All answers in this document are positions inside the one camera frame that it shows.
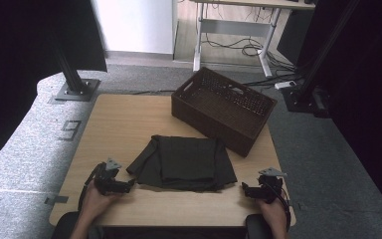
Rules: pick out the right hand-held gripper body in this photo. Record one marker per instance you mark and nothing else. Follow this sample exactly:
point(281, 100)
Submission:
point(268, 189)

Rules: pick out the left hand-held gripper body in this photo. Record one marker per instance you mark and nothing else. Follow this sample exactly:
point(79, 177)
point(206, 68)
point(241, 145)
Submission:
point(107, 182)

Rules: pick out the dark cloth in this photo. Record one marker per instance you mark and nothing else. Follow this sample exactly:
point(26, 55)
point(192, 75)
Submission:
point(182, 162)

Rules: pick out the brown wicker basket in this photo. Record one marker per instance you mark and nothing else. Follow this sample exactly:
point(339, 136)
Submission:
point(225, 106)

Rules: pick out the person's left hand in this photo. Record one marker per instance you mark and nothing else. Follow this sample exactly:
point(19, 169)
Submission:
point(96, 204)

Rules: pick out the person's right hand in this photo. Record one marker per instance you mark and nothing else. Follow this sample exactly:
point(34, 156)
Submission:
point(275, 214)

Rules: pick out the person's right leg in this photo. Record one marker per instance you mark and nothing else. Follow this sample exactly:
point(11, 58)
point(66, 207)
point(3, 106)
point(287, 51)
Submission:
point(257, 227)

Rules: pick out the person's leg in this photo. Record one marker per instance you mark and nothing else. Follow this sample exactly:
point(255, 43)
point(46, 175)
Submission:
point(64, 227)
point(257, 227)

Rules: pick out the grey tape strip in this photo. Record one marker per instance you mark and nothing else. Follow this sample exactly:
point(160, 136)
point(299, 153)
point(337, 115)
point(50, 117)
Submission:
point(56, 199)

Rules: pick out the person's left leg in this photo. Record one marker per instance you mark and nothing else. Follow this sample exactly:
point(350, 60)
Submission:
point(64, 227)

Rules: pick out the black stand base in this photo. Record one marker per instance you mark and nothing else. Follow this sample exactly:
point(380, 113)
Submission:
point(303, 101)

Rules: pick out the black metal stand with plate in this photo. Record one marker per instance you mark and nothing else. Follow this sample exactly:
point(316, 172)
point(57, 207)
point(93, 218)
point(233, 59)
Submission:
point(76, 86)

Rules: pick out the white power adapter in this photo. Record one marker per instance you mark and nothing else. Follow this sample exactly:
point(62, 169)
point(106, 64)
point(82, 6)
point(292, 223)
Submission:
point(285, 84)

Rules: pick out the black curtain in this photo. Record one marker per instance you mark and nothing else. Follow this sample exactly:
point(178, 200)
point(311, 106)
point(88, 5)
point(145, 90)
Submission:
point(30, 49)
point(368, 99)

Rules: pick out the white cabinet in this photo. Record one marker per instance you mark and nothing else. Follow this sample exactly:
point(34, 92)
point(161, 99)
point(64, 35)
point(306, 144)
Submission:
point(136, 26)

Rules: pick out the white framed desk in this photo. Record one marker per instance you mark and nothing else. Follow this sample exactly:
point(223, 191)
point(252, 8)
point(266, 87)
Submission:
point(235, 27)

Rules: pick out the black metal stand post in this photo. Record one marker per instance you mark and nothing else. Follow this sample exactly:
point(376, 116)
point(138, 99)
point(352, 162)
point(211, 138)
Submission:
point(328, 46)

